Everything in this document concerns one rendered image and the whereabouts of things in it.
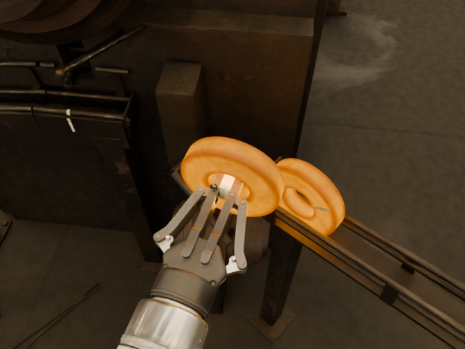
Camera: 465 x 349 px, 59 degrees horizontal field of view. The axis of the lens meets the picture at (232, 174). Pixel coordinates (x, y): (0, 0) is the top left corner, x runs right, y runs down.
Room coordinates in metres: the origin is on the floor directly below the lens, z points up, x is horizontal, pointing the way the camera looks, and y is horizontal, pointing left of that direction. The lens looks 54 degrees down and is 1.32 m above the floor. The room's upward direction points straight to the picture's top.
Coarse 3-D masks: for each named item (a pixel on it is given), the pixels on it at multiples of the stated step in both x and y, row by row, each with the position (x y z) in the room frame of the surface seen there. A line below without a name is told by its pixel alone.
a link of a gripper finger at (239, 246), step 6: (240, 204) 0.29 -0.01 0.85; (246, 204) 0.29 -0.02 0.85; (240, 210) 0.28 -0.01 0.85; (246, 210) 0.28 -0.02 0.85; (240, 216) 0.27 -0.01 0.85; (246, 216) 0.28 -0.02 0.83; (240, 222) 0.26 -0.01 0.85; (240, 228) 0.25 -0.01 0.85; (240, 234) 0.25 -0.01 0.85; (240, 240) 0.24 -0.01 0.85; (234, 246) 0.23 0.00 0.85; (240, 246) 0.23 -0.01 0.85; (234, 252) 0.22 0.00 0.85; (240, 252) 0.22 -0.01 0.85; (240, 258) 0.21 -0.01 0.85; (240, 264) 0.21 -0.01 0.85; (246, 264) 0.21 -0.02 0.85; (246, 270) 0.21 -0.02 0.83
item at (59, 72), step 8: (144, 24) 0.67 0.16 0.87; (120, 32) 0.67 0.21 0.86; (128, 32) 0.64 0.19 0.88; (136, 32) 0.65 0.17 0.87; (104, 40) 0.62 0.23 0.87; (112, 40) 0.60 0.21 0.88; (120, 40) 0.61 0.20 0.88; (96, 48) 0.59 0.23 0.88; (104, 48) 0.58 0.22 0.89; (80, 56) 0.55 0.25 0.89; (88, 56) 0.55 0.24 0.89; (72, 64) 0.52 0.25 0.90; (80, 64) 0.53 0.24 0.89; (56, 72) 0.50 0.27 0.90; (64, 72) 0.50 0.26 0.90; (72, 72) 0.53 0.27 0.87; (64, 80) 0.51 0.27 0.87; (64, 88) 0.50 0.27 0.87
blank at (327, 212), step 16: (288, 160) 0.43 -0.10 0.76; (288, 176) 0.40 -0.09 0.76; (304, 176) 0.39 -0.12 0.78; (320, 176) 0.39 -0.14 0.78; (288, 192) 0.41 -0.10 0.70; (304, 192) 0.38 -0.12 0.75; (320, 192) 0.36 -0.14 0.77; (336, 192) 0.37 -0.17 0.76; (288, 208) 0.40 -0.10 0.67; (304, 208) 0.39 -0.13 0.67; (320, 208) 0.35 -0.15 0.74; (336, 208) 0.35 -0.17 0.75; (320, 224) 0.35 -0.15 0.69; (336, 224) 0.34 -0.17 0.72
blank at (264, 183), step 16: (192, 144) 0.38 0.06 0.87; (208, 144) 0.36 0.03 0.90; (224, 144) 0.35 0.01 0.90; (240, 144) 0.35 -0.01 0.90; (192, 160) 0.35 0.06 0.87; (208, 160) 0.34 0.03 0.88; (224, 160) 0.33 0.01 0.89; (240, 160) 0.33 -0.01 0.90; (256, 160) 0.33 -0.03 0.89; (272, 160) 0.34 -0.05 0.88; (192, 176) 0.35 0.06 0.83; (208, 176) 0.34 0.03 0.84; (240, 176) 0.33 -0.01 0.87; (256, 176) 0.32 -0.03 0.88; (272, 176) 0.32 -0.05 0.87; (256, 192) 0.32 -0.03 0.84; (272, 192) 0.31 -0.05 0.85; (256, 208) 0.32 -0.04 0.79; (272, 208) 0.31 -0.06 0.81
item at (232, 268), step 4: (232, 256) 0.22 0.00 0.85; (232, 260) 0.21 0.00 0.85; (228, 264) 0.21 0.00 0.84; (232, 264) 0.21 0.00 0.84; (236, 264) 0.21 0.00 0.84; (228, 268) 0.20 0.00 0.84; (232, 268) 0.20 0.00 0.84; (236, 268) 0.20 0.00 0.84; (228, 272) 0.20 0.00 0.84; (232, 272) 0.20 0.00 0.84; (236, 272) 0.20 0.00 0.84; (240, 272) 0.20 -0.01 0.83; (244, 272) 0.20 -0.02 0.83
